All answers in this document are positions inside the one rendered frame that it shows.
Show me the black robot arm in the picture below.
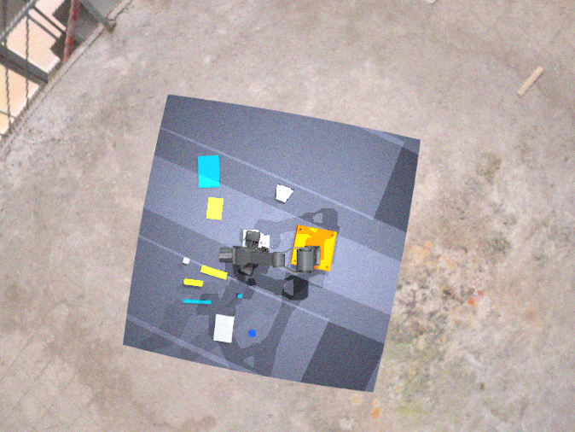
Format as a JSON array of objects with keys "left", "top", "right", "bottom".
[{"left": 218, "top": 246, "right": 322, "bottom": 274}]

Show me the cyan rectangular block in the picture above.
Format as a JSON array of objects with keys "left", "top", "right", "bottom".
[{"left": 198, "top": 155, "right": 220, "bottom": 188}]

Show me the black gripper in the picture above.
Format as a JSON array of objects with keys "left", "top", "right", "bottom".
[{"left": 239, "top": 230, "right": 261, "bottom": 276}]

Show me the white curved plate with holes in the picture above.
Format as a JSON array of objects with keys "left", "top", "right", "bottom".
[{"left": 258, "top": 235, "right": 270, "bottom": 248}]

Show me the white housing plate with two round holes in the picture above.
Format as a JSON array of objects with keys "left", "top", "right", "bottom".
[{"left": 276, "top": 185, "right": 293, "bottom": 200}]

